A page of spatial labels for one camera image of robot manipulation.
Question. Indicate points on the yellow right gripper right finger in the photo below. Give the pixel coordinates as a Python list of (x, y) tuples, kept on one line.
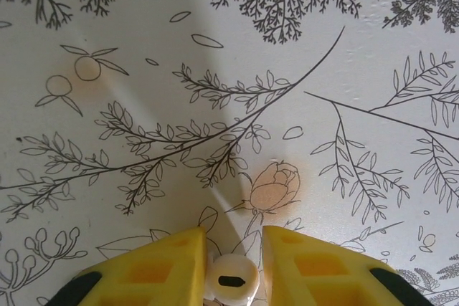
[(315, 273)]

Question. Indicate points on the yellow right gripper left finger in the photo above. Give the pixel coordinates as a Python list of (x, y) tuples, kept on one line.
[(150, 273)]

